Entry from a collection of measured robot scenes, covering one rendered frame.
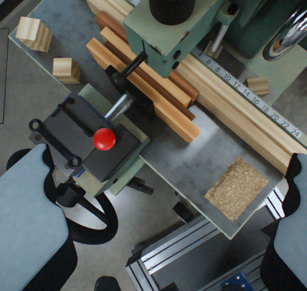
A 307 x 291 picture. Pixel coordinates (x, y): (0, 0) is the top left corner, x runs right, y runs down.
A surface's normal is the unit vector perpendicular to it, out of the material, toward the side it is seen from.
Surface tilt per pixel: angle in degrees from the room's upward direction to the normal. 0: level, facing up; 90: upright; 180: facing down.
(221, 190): 28
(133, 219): 0
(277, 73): 0
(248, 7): 90
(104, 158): 0
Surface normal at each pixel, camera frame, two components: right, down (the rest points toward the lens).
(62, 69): -0.04, -0.10
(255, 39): -0.67, 0.74
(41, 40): 0.98, 0.19
